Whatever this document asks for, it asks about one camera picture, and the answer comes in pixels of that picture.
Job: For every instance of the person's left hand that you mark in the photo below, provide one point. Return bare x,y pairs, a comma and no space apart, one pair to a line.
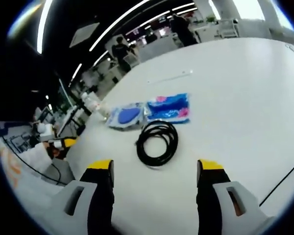
56,151

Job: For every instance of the blue and pink packet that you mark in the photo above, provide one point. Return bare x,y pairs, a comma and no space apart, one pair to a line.
166,107

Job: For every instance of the thin clear plastic strip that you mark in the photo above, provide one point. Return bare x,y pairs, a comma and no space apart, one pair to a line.
186,72

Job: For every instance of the clear packet with blue pad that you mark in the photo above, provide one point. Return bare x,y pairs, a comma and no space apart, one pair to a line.
125,115

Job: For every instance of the white table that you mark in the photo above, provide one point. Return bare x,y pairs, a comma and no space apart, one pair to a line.
235,98

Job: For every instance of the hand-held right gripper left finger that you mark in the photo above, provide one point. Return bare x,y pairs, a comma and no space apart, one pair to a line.
100,195

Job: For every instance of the green potted plant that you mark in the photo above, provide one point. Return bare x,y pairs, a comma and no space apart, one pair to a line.
211,18

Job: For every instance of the small clear plastic packet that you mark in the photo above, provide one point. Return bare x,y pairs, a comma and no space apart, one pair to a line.
103,109

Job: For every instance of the white shelf cart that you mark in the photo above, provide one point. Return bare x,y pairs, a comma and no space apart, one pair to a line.
227,28

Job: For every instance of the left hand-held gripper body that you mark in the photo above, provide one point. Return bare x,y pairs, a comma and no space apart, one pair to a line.
46,131

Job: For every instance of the grey ceiling panel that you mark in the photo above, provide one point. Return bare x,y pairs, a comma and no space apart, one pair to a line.
84,34

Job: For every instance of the ceiling light strip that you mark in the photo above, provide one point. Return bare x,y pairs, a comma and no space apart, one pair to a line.
112,27
149,22
75,74
42,27

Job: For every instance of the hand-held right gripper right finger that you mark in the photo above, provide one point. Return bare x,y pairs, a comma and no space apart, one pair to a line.
210,195

